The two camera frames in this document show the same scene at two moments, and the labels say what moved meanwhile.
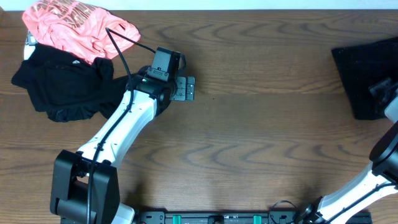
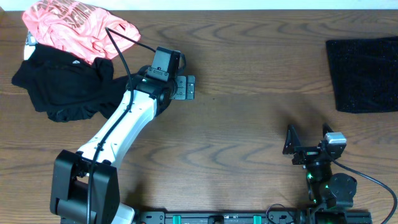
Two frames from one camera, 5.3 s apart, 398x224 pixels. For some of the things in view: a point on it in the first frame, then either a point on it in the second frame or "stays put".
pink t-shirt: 79,28 stays put
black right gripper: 375,89 → 306,154
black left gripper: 181,94 stays put
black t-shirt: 69,88 stays put
